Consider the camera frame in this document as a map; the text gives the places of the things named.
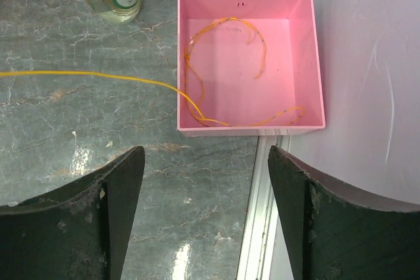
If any yellow cable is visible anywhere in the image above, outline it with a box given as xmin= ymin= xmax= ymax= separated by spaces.
xmin=0 ymin=16 xmax=306 ymax=128

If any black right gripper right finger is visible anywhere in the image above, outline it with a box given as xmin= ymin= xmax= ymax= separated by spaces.
xmin=268 ymin=146 xmax=419 ymax=279

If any pink plastic bin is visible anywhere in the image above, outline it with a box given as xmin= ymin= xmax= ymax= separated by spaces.
xmin=177 ymin=0 xmax=326 ymax=137

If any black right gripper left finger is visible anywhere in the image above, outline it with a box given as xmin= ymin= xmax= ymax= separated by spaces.
xmin=1 ymin=146 xmax=145 ymax=279

